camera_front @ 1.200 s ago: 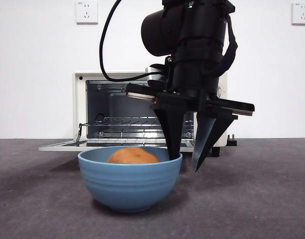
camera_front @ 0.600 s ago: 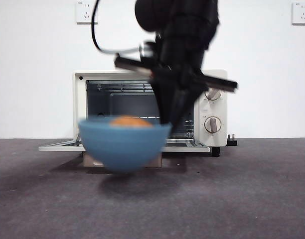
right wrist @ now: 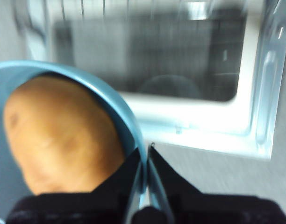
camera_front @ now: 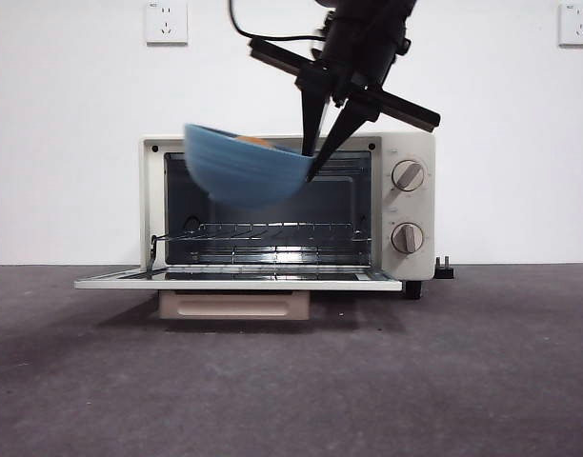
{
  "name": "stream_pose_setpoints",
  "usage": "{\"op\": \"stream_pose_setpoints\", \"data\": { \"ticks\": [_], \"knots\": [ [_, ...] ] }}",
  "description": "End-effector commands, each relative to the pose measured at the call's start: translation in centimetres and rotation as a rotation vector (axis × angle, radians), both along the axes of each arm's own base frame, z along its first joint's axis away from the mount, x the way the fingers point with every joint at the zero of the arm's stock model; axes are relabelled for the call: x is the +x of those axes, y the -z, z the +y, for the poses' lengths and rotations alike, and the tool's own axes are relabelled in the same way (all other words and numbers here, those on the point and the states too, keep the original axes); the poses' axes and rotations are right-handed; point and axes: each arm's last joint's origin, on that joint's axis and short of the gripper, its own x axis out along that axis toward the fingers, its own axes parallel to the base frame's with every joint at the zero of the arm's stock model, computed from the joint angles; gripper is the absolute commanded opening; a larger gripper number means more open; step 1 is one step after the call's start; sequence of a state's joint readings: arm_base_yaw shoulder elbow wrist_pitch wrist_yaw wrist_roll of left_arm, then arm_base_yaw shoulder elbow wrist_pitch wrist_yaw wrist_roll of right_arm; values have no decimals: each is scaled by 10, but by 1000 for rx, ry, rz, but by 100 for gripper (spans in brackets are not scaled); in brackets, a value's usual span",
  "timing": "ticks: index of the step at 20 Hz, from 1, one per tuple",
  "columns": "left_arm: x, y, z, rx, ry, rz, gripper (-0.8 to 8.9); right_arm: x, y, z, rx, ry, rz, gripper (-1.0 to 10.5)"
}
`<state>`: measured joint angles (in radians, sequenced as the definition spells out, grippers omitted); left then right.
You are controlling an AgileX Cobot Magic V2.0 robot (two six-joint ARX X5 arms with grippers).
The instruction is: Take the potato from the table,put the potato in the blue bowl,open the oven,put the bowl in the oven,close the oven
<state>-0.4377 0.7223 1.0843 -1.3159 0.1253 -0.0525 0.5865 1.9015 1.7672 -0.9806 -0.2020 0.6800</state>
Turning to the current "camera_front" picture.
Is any beige oven knob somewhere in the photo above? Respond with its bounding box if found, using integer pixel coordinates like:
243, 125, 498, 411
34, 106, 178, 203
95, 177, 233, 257
391, 222, 425, 253
391, 160, 426, 192

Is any white toaster oven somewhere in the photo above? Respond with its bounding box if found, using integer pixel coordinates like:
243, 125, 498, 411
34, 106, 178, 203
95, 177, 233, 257
139, 131, 437, 300

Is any oven door with beige handle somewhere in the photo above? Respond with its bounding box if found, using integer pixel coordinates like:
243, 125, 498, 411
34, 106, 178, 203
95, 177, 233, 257
73, 266, 405, 321

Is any blue ribbed bowl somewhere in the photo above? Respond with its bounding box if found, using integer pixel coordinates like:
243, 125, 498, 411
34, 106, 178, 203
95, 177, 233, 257
183, 122, 316, 210

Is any black cable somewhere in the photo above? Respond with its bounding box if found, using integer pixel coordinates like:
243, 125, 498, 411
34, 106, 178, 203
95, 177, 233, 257
227, 0, 327, 43

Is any black power plug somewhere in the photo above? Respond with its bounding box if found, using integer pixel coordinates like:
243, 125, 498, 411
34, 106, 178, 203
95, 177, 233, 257
433, 255, 455, 281

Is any white wall socket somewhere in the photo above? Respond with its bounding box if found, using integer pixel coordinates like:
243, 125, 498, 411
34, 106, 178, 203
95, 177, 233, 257
145, 1, 189, 47
557, 3, 583, 48

